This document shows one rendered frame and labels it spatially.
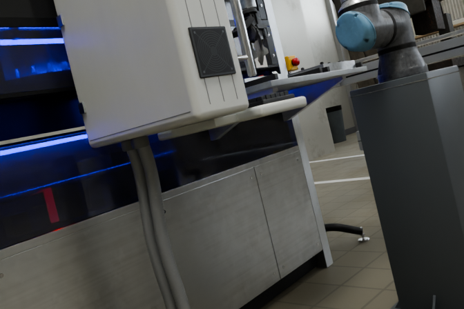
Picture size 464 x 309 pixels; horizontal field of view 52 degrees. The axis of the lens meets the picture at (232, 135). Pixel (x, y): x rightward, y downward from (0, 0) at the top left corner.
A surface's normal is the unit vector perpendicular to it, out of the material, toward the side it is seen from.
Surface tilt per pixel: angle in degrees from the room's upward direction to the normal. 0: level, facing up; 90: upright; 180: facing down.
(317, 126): 90
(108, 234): 90
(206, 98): 90
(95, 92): 90
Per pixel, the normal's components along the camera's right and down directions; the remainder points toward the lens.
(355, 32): -0.75, 0.33
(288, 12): 0.69, -0.15
